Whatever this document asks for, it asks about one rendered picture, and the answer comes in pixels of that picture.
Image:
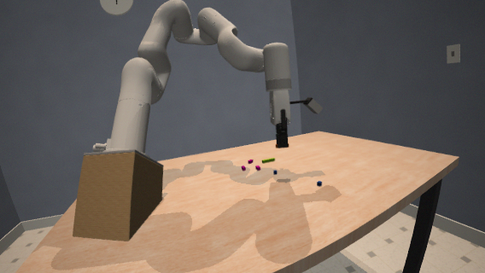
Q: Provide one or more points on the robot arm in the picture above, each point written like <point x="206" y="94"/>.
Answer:
<point x="139" y="75"/>

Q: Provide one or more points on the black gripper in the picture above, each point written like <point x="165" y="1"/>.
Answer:
<point x="280" y="113"/>

